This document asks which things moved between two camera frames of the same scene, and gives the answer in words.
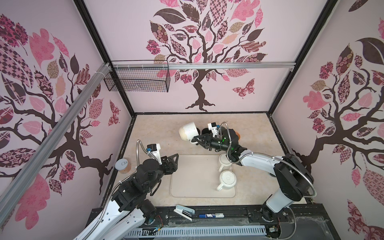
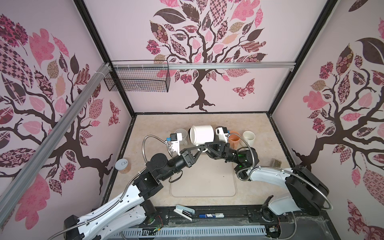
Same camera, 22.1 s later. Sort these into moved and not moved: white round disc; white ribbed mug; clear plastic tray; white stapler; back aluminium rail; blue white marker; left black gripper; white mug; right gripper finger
Moved: left black gripper; white ribbed mug; right gripper finger; white mug
Not moved: blue white marker; white stapler; back aluminium rail; white round disc; clear plastic tray
